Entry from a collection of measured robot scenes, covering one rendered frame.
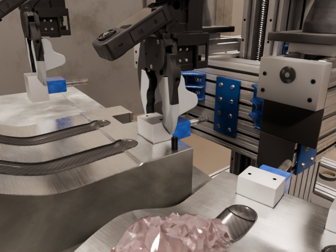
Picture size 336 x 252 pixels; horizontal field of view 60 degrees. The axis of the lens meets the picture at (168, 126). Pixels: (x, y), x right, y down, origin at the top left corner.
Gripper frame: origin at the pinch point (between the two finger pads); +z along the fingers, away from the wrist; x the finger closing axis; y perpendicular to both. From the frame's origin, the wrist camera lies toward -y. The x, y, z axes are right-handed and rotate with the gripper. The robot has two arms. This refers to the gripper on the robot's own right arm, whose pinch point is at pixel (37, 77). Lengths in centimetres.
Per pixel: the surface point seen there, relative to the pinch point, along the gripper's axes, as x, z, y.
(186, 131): -31.3, 5.5, 16.5
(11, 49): 205, 14, 16
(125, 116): -15.7, 6.6, 12.7
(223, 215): -46.8, 9.7, 10.6
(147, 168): -36.0, 7.0, 6.3
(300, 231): -54, 10, 16
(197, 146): 111, 95, 138
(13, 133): -14.6, 6.2, -7.5
